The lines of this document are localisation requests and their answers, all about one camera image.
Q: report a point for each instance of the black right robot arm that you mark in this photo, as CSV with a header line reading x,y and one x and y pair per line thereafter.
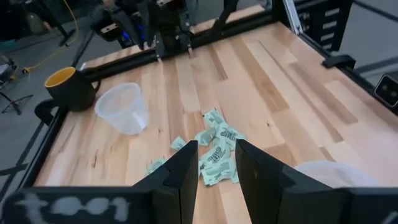
x,y
169,28

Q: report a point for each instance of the green sweetener packet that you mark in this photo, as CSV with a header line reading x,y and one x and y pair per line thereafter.
x,y
155,165
214,118
216,154
217,172
205,137
178,143
229,135

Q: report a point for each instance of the large clear plastic bowl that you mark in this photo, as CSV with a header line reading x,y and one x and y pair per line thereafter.
x,y
335,174

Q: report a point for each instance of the black corner bracket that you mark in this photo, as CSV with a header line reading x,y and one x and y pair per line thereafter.
x,y
340,60

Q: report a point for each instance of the black mug yellow inside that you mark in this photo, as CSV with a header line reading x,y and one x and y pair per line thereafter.
x,y
71,93

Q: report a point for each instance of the black table frame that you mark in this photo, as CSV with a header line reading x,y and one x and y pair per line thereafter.
x,y
236,29

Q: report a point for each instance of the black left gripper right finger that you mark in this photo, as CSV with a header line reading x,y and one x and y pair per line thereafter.
x,y
264,193

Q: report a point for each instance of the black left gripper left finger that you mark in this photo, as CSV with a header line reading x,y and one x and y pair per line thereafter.
x,y
177,186

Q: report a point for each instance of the aluminium post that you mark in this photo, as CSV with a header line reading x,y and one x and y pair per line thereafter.
x,y
293,15

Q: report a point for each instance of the black tripod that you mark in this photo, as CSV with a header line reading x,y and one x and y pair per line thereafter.
x,y
12,105

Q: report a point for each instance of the black slotted frame upright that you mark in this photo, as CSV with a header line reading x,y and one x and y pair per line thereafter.
x,y
339,18

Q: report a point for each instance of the small clear plastic cup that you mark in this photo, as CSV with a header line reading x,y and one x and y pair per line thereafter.
x,y
121,105

